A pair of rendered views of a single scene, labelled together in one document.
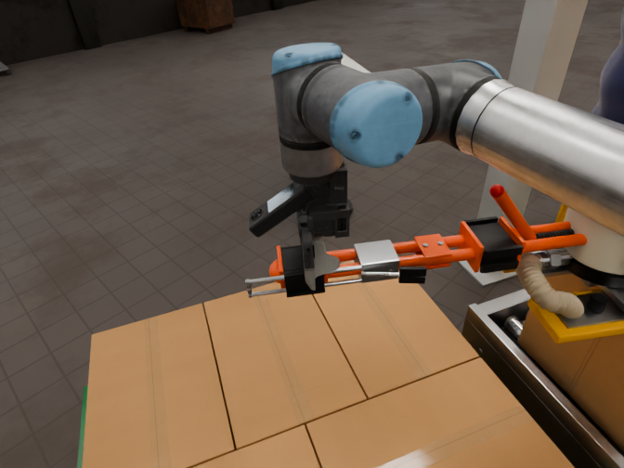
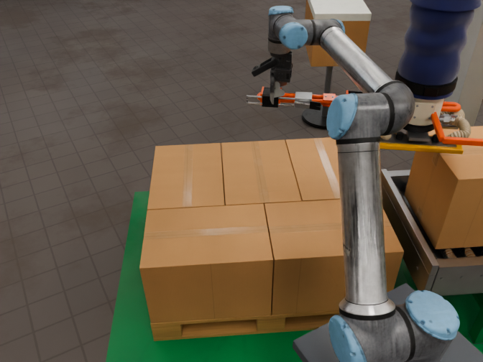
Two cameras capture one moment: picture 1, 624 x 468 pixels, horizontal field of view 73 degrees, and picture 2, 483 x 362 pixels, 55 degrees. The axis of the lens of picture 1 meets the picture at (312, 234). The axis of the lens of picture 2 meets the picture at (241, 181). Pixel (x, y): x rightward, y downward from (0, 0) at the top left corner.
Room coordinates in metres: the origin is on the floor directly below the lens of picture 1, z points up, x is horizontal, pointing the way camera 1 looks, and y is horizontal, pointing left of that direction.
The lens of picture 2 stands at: (-1.19, -0.30, 2.10)
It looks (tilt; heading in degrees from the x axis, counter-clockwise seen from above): 37 degrees down; 14
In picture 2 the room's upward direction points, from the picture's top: 1 degrees counter-clockwise
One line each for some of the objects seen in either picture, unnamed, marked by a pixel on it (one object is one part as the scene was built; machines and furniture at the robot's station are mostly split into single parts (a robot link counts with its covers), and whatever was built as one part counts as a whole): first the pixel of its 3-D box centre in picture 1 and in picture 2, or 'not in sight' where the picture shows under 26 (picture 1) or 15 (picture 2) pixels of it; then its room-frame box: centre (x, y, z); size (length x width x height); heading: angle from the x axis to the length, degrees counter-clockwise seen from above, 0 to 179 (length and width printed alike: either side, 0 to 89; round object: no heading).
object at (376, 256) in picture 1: (375, 261); (303, 100); (0.58, -0.11, 1.18); 0.07 x 0.07 x 0.04; 5
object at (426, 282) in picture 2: (538, 415); (400, 231); (0.65, -0.64, 0.47); 0.70 x 0.03 x 0.15; 18
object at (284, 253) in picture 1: (302, 266); (271, 96); (0.57, 0.02, 1.19); 0.08 x 0.07 x 0.05; 95
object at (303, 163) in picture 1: (311, 151); (279, 45); (0.57, -0.01, 1.41); 0.10 x 0.09 x 0.05; 4
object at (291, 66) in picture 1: (309, 94); (280, 24); (0.56, -0.01, 1.50); 0.10 x 0.09 x 0.12; 28
